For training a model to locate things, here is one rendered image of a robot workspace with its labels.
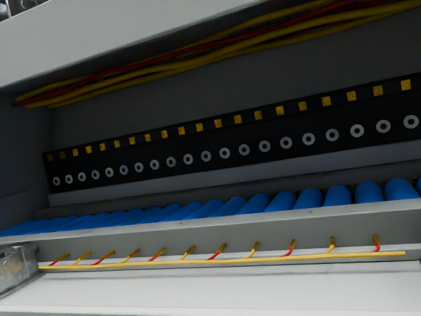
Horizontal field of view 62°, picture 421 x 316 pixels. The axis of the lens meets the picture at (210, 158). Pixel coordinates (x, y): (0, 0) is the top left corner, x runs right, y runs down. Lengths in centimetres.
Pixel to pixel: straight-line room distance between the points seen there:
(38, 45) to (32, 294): 17
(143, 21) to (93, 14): 4
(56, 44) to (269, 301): 21
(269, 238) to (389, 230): 6
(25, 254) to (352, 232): 22
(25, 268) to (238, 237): 16
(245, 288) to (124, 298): 7
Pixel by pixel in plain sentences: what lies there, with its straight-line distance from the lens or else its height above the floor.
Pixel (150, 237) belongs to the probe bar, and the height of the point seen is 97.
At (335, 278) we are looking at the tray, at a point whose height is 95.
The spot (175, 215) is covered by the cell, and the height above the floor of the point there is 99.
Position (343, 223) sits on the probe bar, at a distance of 20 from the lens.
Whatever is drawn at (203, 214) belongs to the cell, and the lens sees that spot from 27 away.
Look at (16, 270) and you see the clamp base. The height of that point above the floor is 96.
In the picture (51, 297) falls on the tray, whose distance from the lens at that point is 25.
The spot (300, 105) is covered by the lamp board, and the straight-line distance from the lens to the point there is 33.
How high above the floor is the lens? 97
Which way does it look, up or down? 13 degrees up
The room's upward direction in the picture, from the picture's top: 4 degrees counter-clockwise
